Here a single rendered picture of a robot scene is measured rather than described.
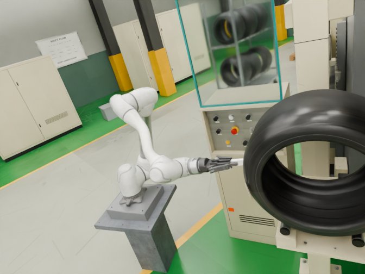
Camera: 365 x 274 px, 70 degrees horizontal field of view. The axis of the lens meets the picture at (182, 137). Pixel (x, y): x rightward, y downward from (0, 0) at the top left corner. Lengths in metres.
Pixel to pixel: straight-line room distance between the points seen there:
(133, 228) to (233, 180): 0.82
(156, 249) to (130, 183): 0.61
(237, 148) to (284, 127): 0.98
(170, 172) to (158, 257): 1.21
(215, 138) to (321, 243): 0.97
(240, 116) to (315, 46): 0.73
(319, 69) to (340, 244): 0.79
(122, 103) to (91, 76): 7.59
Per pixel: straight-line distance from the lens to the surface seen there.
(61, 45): 8.94
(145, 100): 1.68
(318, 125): 0.98
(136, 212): 1.96
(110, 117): 6.58
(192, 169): 1.33
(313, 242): 1.44
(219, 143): 1.97
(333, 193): 1.49
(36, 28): 8.88
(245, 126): 1.84
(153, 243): 2.22
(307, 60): 1.30
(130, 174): 1.94
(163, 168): 1.22
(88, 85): 9.16
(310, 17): 1.27
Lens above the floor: 1.90
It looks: 25 degrees down
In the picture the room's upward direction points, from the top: 16 degrees counter-clockwise
